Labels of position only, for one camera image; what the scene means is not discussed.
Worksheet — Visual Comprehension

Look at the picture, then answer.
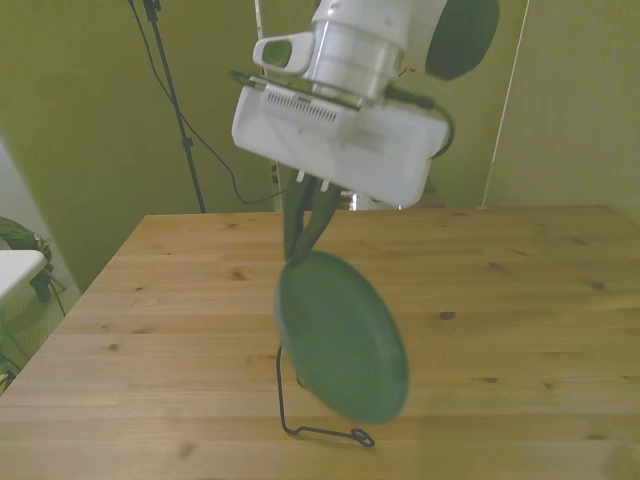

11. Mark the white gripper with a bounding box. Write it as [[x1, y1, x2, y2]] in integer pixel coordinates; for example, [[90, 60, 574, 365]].
[[231, 82, 449, 267]]

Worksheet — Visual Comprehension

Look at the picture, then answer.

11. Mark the dark green plate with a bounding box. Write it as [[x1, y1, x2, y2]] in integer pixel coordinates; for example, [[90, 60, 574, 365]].
[[273, 249, 411, 426]]

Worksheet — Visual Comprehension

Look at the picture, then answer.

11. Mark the white plastic box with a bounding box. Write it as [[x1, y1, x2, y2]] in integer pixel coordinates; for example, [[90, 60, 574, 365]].
[[0, 249, 47, 304]]

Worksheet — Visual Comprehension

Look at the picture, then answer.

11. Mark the thin black camera cable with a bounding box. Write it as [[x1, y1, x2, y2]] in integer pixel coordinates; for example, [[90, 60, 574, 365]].
[[127, 0, 289, 205]]

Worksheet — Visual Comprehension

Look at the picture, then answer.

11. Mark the black camera stand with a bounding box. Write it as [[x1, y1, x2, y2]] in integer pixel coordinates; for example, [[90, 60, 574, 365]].
[[142, 0, 207, 215]]

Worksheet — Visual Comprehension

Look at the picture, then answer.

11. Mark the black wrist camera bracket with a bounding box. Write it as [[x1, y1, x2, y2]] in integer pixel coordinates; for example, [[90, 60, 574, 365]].
[[229, 69, 364, 109]]

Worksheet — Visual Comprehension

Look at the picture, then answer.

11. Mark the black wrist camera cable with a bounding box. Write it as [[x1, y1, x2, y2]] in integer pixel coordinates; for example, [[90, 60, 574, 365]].
[[384, 84, 456, 159]]

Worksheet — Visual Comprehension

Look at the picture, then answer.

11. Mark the black wire plate stand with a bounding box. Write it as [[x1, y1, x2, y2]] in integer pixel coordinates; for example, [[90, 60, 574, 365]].
[[275, 344, 377, 449]]

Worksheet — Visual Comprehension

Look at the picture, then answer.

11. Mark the thin white cord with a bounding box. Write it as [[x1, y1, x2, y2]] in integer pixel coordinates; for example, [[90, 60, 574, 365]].
[[477, 0, 532, 210]]

